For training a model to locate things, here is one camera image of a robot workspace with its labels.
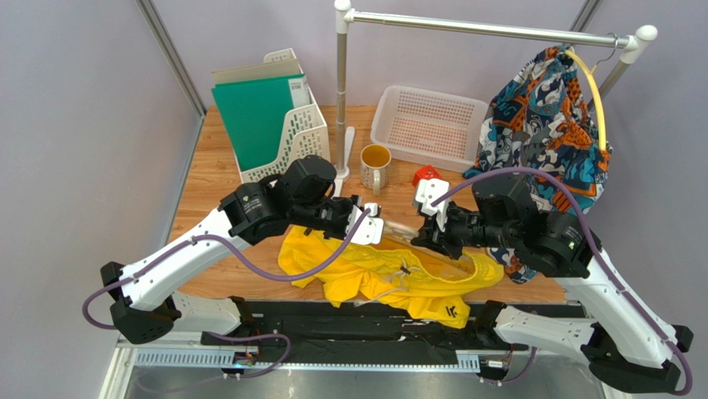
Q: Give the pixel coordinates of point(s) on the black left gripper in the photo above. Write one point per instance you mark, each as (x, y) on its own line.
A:
(347, 204)

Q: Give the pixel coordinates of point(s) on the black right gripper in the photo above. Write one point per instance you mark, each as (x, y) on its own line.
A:
(438, 238)

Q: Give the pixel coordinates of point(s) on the yellow shorts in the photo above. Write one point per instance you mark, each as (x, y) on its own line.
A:
(426, 286)

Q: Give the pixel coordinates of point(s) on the beige clothes hanger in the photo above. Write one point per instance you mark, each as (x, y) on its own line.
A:
(403, 234)

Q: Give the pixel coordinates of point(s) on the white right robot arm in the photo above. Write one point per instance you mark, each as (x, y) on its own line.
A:
(623, 342)

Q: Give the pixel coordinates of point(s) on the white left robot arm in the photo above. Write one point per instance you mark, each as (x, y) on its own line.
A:
(146, 302)

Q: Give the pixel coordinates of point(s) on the patterned blue orange shorts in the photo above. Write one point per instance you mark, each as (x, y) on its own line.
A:
(541, 120)

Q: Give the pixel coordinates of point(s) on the yellow clothes hanger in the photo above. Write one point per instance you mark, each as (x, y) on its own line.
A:
(594, 94)

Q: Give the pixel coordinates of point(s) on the red cube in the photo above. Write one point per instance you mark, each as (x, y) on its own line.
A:
(428, 172)

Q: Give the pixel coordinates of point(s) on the white perforated file holder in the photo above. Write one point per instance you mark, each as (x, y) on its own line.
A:
(304, 133)

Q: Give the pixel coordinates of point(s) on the white mug with yellow interior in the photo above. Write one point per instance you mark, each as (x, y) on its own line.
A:
(375, 163)

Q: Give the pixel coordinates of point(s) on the white perforated plastic basket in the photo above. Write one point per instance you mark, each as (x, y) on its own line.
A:
(429, 127)

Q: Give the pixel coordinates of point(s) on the green folder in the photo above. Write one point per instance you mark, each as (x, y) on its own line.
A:
(253, 113)

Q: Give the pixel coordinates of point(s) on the beige folder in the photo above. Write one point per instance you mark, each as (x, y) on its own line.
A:
(261, 71)

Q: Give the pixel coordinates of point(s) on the white clothes rack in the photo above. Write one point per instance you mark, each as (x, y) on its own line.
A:
(376, 47)

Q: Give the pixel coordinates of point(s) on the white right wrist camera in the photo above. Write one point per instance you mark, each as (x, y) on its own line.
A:
(428, 191)

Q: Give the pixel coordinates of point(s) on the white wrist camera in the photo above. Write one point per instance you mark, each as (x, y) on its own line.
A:
(428, 191)
(365, 226)

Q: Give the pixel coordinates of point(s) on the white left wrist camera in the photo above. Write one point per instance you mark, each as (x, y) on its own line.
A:
(365, 226)

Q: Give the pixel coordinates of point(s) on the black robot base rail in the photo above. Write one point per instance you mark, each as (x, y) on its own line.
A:
(373, 334)

